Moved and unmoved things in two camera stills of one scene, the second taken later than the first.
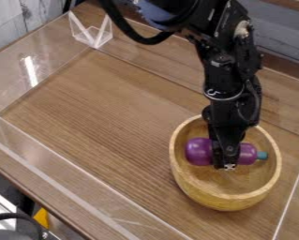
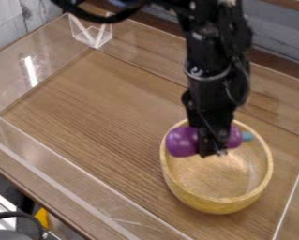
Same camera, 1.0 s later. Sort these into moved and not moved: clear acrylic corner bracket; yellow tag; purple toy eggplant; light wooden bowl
Moved: purple toy eggplant; light wooden bowl
Not moved: clear acrylic corner bracket; yellow tag
